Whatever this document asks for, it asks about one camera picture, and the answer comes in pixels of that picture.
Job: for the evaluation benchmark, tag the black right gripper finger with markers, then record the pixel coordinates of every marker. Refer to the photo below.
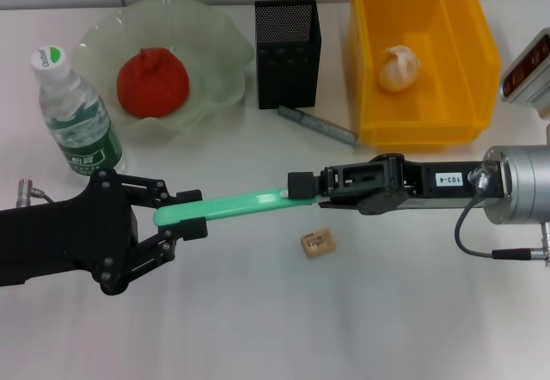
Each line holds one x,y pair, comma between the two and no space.
301,185

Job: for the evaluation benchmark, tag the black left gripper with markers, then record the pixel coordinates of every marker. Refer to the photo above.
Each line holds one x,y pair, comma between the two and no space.
64,238

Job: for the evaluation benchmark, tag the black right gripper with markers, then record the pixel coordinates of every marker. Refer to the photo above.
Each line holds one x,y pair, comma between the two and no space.
451,195

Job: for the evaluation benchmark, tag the green pen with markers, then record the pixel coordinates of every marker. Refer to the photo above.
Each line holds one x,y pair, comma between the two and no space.
236,204

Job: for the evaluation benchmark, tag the tan eraser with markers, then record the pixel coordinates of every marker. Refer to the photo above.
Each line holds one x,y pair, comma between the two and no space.
318,244

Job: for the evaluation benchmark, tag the silver grey pen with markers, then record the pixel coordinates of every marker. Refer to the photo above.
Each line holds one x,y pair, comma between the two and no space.
318,124

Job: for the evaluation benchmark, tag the red tomato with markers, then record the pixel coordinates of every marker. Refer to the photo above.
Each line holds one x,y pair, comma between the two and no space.
152,87

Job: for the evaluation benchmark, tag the clear green-label water bottle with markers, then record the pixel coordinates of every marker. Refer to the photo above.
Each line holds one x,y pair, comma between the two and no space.
81,130

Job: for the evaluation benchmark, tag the white garlic bulb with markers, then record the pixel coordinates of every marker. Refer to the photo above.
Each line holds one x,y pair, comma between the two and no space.
399,70

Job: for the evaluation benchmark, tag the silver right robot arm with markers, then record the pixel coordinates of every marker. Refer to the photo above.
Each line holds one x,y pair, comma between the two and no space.
515,182

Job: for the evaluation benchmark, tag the black mesh pen holder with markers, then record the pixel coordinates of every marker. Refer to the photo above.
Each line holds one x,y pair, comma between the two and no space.
288,75

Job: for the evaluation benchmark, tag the translucent green fruit plate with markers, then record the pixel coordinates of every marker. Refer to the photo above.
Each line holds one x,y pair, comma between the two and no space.
215,44

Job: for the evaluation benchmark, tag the yellow plastic bin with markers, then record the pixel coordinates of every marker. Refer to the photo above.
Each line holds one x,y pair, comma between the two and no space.
451,32

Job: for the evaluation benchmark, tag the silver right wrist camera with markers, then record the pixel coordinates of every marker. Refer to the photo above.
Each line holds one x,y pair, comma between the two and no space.
528,75

